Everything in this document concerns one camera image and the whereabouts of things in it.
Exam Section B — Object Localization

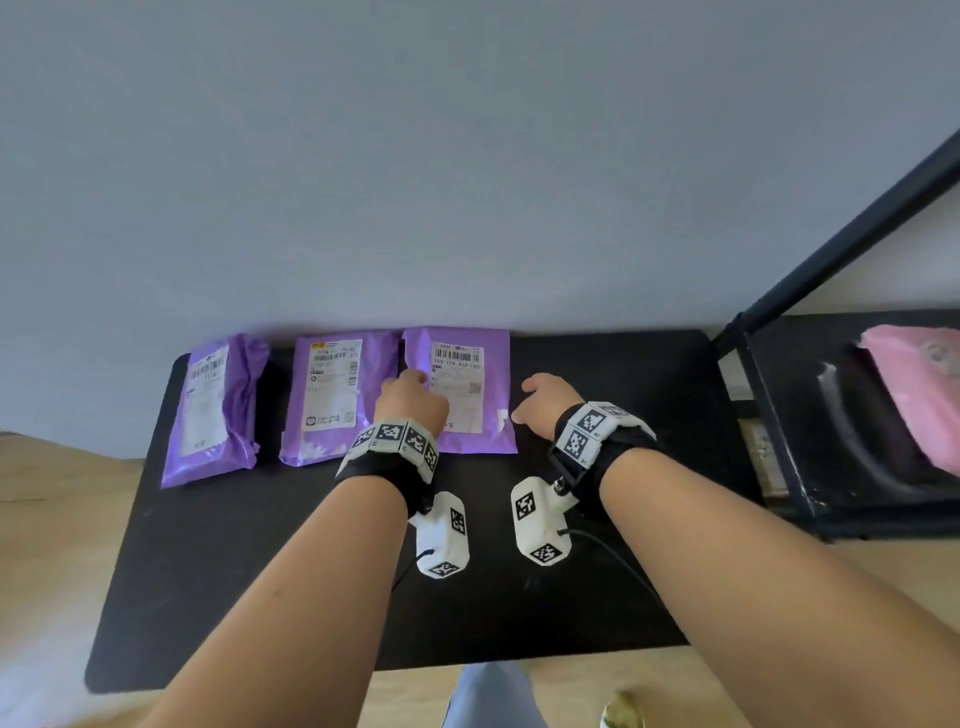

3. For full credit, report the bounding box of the person's right hand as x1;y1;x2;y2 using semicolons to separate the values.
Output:
509;372;587;444

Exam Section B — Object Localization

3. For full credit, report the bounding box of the person's left hand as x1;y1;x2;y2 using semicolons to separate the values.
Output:
372;368;452;452

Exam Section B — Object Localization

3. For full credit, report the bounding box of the dark metal shelf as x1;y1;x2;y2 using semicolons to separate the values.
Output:
708;127;960;543

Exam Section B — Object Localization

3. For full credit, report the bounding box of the person's left forearm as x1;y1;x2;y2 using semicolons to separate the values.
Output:
142;476;410;728

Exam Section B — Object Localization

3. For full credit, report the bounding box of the person's right forearm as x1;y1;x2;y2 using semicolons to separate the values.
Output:
599;446;960;728

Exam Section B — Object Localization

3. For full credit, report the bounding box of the person's blue jeans leg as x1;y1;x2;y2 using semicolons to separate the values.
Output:
442;662;550;728

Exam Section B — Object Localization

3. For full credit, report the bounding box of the person's yellow-green shoe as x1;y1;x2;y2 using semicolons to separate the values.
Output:
599;689;648;728

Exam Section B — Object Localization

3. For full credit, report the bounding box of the black marker wristband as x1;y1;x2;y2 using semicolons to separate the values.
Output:
551;401;665;526
335;419;442;519

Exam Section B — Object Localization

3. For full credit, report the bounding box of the white marker cube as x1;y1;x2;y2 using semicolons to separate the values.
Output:
509;476;580;568

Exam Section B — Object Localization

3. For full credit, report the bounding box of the black low table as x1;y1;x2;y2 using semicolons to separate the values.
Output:
83;328;759;695

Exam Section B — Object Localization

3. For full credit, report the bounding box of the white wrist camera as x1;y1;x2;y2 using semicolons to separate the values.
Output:
408;491;470;580

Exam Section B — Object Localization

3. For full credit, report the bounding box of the black camera cable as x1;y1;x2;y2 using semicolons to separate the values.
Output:
558;528;669;601
389;548;436;594

